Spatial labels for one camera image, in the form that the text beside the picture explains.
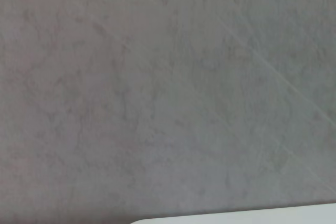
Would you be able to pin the white table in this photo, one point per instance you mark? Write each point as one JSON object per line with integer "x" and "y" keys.
{"x": 249, "y": 216}

